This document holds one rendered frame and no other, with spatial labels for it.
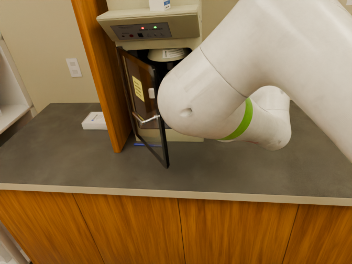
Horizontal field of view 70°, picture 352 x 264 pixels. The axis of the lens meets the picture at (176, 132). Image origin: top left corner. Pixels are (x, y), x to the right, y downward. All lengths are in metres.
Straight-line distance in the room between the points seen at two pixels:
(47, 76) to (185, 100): 1.47
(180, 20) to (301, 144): 0.72
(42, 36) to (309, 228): 1.63
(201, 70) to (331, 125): 0.17
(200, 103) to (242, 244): 0.95
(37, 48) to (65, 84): 0.24
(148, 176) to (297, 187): 0.55
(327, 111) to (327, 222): 0.88
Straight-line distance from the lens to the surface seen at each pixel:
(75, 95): 1.76
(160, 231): 1.22
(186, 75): 0.37
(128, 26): 0.91
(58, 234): 1.49
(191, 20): 0.85
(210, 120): 0.38
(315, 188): 1.02
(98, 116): 1.42
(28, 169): 1.28
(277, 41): 0.34
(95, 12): 1.03
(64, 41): 1.63
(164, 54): 1.01
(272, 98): 0.78
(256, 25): 0.35
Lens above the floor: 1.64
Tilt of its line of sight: 34 degrees down
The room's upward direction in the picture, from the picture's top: 6 degrees counter-clockwise
